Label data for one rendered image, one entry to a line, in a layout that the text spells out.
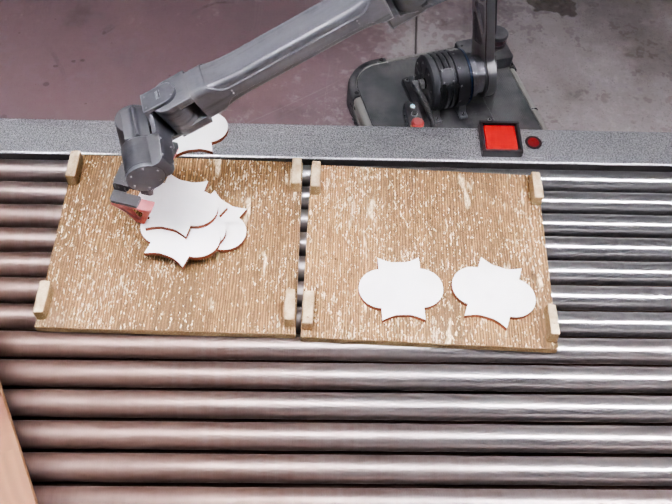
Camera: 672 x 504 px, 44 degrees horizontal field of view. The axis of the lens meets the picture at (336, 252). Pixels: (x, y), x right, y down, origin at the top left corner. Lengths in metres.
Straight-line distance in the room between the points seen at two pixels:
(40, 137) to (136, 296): 0.41
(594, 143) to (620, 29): 1.73
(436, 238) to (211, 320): 0.41
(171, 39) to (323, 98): 0.61
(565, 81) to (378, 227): 1.77
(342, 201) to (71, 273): 0.47
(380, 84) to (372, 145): 1.06
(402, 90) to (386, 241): 1.24
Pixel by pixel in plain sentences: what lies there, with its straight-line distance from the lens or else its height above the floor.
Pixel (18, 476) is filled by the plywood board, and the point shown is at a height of 1.04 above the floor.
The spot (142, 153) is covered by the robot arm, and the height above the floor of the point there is 1.17.
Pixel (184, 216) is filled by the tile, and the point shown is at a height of 0.97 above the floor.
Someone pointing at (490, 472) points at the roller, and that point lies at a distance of 1.30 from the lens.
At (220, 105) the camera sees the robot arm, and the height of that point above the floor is 1.19.
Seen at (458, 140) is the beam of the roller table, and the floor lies 0.91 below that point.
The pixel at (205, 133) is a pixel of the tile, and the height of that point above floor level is 0.92.
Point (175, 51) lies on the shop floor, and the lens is 3.10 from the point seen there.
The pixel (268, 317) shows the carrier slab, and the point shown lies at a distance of 1.35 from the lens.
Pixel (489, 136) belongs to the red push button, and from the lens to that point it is 1.62.
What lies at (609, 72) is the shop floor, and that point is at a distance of 3.20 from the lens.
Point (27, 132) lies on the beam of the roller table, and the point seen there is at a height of 0.92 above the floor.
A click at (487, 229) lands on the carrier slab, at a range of 1.47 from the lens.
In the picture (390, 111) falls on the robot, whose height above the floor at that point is 0.24.
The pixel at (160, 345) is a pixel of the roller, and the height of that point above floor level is 0.92.
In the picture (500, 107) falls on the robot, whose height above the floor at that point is 0.24.
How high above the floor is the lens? 2.12
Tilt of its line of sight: 57 degrees down
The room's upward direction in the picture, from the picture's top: 4 degrees clockwise
